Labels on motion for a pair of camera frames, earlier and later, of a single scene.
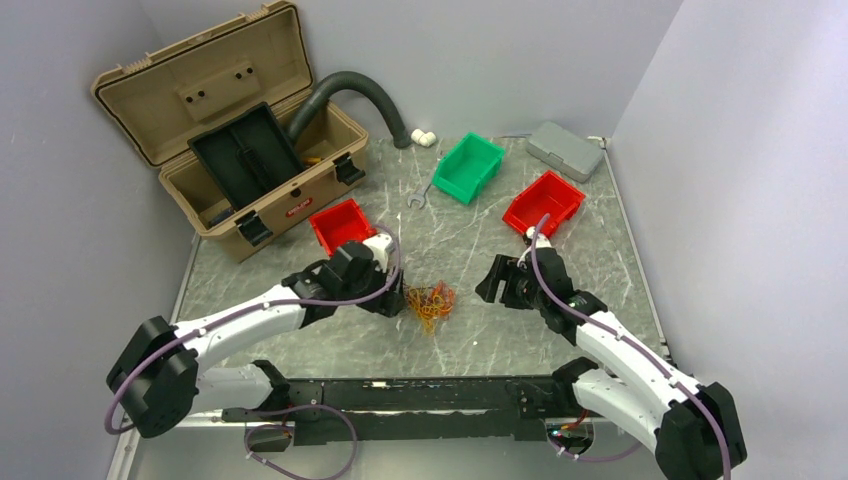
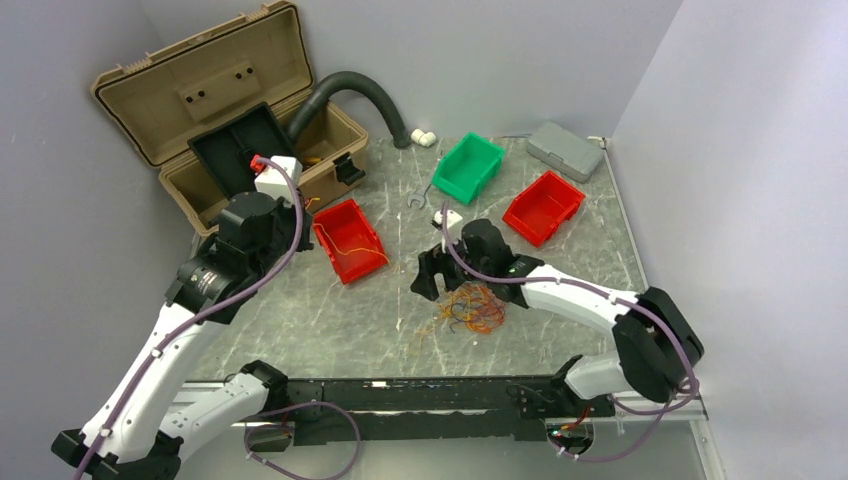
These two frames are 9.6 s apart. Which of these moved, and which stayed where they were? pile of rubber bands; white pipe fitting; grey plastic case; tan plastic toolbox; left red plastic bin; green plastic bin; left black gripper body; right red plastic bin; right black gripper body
Moved: pile of rubber bands; right black gripper body; left black gripper body
Stayed: tan plastic toolbox; white pipe fitting; right red plastic bin; grey plastic case; green plastic bin; left red plastic bin
